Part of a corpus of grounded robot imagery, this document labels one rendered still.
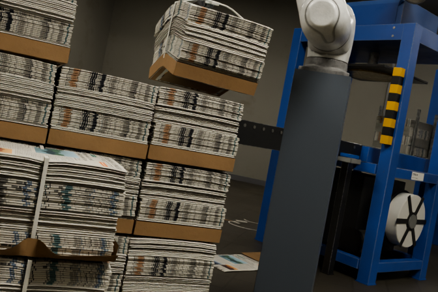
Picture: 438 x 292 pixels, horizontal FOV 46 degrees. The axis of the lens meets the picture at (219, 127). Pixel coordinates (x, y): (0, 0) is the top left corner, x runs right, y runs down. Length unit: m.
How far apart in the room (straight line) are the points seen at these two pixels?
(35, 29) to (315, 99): 0.96
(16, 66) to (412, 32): 2.34
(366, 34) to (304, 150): 1.67
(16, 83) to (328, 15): 0.95
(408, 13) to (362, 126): 4.44
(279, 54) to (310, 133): 6.19
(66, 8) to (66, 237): 0.64
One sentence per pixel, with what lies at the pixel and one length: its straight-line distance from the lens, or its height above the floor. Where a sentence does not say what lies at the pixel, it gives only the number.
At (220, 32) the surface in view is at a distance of 1.61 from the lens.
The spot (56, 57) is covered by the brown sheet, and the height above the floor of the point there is 0.85.
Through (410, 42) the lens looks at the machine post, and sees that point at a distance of 3.21.
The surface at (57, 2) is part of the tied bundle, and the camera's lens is 1.51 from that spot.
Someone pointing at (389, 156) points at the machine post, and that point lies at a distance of 3.13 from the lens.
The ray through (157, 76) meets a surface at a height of 0.88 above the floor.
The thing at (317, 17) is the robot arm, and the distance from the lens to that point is 1.68.
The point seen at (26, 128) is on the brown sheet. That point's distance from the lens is 1.49.
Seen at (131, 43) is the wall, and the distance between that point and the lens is 8.74.
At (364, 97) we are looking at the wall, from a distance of 7.82.
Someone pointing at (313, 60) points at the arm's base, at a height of 1.04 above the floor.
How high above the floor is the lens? 0.74
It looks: level
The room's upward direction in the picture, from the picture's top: 11 degrees clockwise
